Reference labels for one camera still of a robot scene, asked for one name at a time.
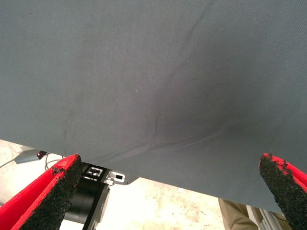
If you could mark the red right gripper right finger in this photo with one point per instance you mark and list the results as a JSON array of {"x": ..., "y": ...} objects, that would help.
[{"x": 287, "y": 196}]

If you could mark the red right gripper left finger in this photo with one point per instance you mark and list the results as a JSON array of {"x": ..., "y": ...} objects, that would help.
[{"x": 36, "y": 206}]

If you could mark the grey box with red light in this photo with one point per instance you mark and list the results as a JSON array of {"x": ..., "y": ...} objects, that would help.
[{"x": 25, "y": 157}]

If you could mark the khaki trouser leg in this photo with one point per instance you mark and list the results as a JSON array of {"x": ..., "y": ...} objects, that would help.
[{"x": 235, "y": 215}]

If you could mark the dark grey table cloth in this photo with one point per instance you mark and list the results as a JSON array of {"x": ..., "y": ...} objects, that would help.
[{"x": 153, "y": 72}]

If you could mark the grey aluminium frame post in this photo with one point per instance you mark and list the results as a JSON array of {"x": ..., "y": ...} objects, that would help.
[{"x": 268, "y": 219}]

